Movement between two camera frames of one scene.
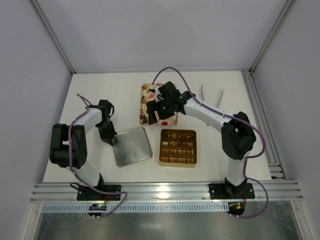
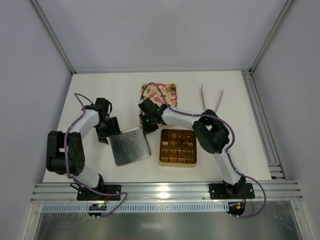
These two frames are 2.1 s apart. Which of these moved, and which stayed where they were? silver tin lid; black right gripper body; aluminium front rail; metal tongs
Moved: black right gripper body
Stayed: silver tin lid; metal tongs; aluminium front rail
